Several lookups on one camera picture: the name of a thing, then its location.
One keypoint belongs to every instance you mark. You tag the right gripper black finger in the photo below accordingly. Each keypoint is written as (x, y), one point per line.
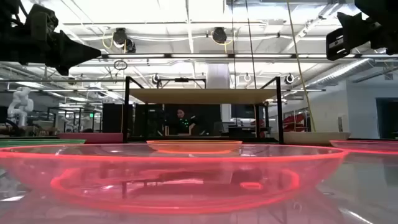
(357, 25)

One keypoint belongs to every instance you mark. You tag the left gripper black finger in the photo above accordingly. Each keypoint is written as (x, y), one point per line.
(77, 53)

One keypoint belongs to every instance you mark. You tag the translucent red plate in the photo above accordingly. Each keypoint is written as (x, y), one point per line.
(367, 145)

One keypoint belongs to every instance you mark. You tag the green plate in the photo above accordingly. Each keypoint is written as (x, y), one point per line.
(37, 142)

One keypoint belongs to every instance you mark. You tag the dark door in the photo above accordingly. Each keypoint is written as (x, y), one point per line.
(387, 118)

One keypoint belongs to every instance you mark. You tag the black frame wooden shelf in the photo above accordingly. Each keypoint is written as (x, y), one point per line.
(202, 96)

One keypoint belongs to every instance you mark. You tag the black cabinet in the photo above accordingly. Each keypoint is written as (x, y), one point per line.
(112, 118)

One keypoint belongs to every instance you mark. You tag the person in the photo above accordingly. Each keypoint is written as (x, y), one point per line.
(178, 123)

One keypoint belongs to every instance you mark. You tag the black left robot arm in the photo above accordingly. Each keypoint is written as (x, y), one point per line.
(7, 46)

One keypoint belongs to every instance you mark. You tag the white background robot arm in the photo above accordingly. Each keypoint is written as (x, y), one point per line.
(20, 105)

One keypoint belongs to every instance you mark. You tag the red background object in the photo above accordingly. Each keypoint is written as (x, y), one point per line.
(293, 122)

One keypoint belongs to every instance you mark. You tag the translucent orange plate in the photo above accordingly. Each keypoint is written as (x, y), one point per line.
(192, 145)

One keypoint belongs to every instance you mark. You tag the translucent pink plate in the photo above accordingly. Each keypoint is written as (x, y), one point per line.
(155, 186)

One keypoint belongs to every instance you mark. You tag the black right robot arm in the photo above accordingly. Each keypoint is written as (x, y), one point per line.
(379, 6)

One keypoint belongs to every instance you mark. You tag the black crossbar with light strips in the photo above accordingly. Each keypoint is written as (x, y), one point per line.
(199, 56)

